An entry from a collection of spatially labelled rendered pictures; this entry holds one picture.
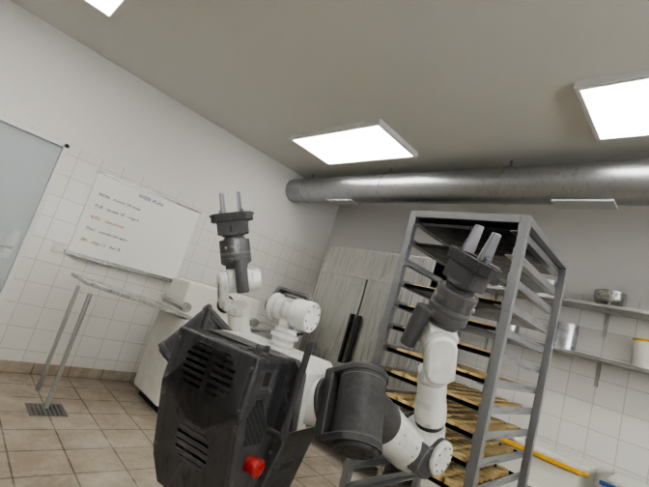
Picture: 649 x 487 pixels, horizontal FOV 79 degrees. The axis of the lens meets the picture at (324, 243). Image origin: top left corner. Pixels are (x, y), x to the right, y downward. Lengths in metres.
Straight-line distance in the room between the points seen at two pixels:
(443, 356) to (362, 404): 0.22
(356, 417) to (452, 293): 0.31
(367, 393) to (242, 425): 0.22
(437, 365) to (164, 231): 4.03
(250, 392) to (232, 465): 0.12
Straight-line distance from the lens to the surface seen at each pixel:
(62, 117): 4.47
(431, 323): 0.88
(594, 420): 4.14
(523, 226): 1.54
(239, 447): 0.74
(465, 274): 0.84
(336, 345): 4.23
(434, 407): 0.97
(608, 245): 4.34
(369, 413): 0.75
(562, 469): 3.55
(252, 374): 0.70
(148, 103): 4.71
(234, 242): 1.14
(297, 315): 0.86
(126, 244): 4.53
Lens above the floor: 1.30
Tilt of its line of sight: 9 degrees up
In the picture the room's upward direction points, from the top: 17 degrees clockwise
